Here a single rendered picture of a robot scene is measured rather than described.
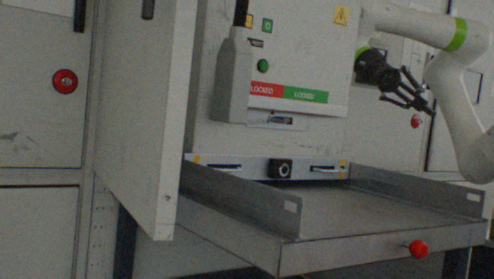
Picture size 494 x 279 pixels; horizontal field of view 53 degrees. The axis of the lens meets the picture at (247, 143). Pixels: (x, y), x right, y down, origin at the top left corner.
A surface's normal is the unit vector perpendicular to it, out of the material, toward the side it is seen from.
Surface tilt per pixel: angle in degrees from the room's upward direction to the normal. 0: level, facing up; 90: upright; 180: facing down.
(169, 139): 90
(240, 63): 90
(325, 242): 90
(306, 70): 90
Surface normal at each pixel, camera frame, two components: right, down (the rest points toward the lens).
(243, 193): -0.79, -0.04
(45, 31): 0.59, 0.13
